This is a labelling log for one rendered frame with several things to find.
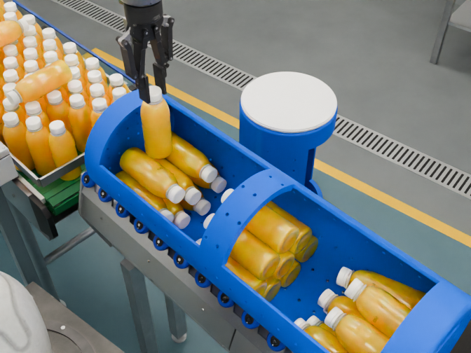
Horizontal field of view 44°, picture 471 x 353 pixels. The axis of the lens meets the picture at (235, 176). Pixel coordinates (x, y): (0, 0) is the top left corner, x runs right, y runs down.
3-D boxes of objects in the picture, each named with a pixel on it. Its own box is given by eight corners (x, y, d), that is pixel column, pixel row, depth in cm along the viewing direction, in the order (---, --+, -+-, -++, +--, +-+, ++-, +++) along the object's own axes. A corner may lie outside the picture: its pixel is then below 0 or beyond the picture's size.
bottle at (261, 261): (254, 282, 117) (198, 237, 125) (270, 281, 122) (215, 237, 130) (270, 254, 115) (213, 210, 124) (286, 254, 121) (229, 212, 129)
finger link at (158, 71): (152, 63, 125) (155, 61, 126) (155, 89, 131) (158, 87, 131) (161, 68, 124) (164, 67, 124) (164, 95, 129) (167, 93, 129)
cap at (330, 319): (329, 327, 108) (322, 321, 109) (333, 330, 112) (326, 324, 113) (342, 310, 109) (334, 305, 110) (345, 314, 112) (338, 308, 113)
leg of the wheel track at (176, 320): (178, 346, 227) (164, 246, 182) (168, 336, 230) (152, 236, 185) (189, 336, 230) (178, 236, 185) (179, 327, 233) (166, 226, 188)
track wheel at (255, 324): (260, 317, 124) (265, 315, 125) (245, 304, 126) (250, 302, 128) (251, 334, 125) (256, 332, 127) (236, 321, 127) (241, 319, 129)
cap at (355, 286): (357, 293, 113) (350, 287, 114) (366, 280, 111) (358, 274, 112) (349, 302, 110) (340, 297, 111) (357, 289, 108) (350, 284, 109)
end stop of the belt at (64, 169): (43, 188, 156) (41, 179, 153) (41, 185, 156) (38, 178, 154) (158, 119, 176) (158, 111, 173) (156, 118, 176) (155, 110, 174)
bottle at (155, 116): (174, 158, 139) (169, 104, 127) (146, 162, 138) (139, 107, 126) (171, 139, 144) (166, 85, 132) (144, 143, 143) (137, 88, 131)
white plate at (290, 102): (249, 135, 157) (249, 139, 158) (349, 125, 160) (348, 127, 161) (233, 75, 176) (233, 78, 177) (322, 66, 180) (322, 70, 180)
